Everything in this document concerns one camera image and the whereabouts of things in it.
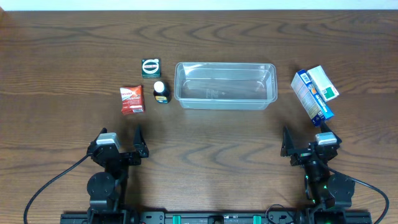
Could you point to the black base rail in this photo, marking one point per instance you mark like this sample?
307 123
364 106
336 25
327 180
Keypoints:
272 216

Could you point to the dark green square box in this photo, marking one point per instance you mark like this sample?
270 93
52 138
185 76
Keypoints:
151 68

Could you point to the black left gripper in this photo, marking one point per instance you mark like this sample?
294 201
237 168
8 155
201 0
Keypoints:
123 156

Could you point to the white green medicine box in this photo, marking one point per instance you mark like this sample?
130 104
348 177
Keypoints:
322 83

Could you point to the clear plastic container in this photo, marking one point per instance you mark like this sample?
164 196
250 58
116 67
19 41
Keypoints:
225 85

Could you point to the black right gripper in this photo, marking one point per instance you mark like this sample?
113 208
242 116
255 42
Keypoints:
306 156

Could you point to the red white medicine box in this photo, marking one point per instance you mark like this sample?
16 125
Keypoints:
132 99

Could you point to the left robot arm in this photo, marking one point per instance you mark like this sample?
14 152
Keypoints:
107 189

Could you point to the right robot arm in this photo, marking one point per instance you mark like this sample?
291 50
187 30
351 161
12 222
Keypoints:
330 193

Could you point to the blue fever patch box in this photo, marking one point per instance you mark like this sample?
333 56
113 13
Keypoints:
311 100

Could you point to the dark bottle white cap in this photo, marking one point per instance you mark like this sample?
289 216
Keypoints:
161 92

